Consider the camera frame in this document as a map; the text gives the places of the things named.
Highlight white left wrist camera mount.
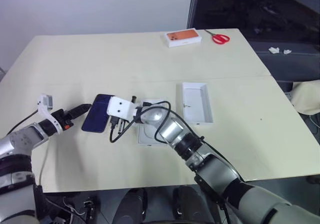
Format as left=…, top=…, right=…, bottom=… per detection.
left=36, top=93, right=63, bottom=136

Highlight white box tray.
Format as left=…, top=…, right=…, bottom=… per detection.
left=136, top=98, right=171, bottom=148

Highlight white box with orange phone print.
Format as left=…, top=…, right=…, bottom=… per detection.
left=163, top=28, right=203, bottom=48

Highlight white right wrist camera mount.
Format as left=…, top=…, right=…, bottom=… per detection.
left=106, top=96, right=138, bottom=122

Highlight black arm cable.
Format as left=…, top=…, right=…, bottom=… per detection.
left=108, top=100, right=245, bottom=182
left=6, top=109, right=41, bottom=136

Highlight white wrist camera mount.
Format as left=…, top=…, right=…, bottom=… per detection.
left=36, top=93, right=63, bottom=136
left=106, top=96, right=138, bottom=122

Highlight red handled scissors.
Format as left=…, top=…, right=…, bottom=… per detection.
left=204, top=29, right=231, bottom=45

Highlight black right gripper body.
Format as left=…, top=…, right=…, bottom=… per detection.
left=109, top=116, right=126, bottom=135

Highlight dark blue smartphone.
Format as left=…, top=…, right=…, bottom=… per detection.
left=81, top=93, right=116, bottom=134

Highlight dark rounded shape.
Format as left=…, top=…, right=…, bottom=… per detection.
left=172, top=185, right=201, bottom=224
left=119, top=188, right=149, bottom=224

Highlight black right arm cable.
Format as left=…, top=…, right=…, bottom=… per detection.
left=108, top=100, right=245, bottom=182

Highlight white box lid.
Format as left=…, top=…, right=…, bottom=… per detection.
left=175, top=82, right=215, bottom=126

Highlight beige cloth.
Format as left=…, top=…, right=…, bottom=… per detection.
left=290, top=79, right=320, bottom=115

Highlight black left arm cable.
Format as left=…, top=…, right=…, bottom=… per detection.
left=6, top=109, right=41, bottom=136

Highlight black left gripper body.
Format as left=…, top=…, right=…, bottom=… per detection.
left=52, top=108, right=75, bottom=132

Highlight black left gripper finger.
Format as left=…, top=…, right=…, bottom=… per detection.
left=67, top=109, right=89, bottom=120
left=69, top=104, right=93, bottom=115

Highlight black electronics module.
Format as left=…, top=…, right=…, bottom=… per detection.
left=83, top=196, right=98, bottom=222

